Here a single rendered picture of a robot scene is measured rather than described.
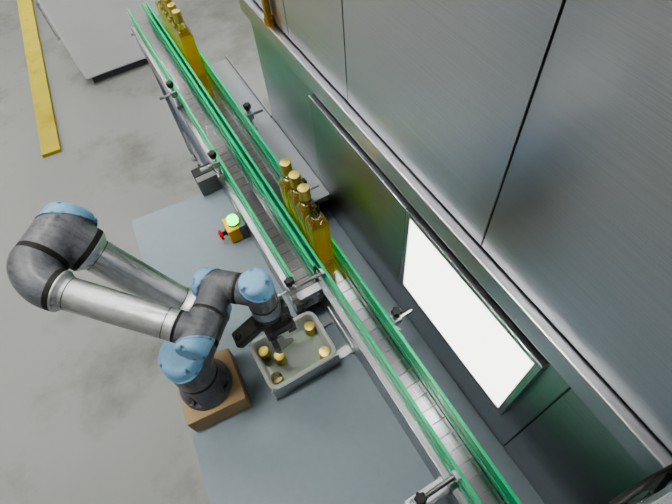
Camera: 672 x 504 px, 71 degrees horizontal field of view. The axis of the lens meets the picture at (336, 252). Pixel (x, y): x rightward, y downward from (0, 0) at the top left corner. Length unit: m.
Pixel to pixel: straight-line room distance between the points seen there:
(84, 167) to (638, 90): 3.27
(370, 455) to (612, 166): 1.05
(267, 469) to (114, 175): 2.36
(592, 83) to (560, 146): 0.10
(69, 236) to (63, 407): 1.54
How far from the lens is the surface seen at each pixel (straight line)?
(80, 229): 1.25
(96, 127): 3.78
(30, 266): 1.20
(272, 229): 1.63
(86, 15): 3.92
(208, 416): 1.46
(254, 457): 1.48
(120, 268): 1.27
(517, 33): 0.68
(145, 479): 2.40
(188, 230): 1.89
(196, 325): 1.09
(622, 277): 0.72
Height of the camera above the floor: 2.18
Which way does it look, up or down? 57 degrees down
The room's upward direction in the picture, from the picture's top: 7 degrees counter-clockwise
